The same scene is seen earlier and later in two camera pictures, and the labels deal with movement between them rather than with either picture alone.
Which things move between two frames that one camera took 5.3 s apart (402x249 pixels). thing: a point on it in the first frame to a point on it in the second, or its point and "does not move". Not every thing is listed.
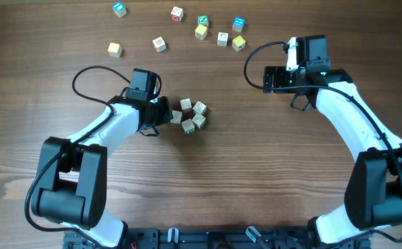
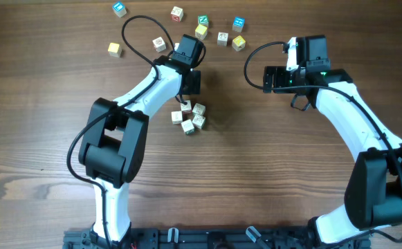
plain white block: (177, 117) does not move
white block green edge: (198, 120) does not move
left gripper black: (166, 112) to (196, 88)
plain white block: (188, 126) does not move
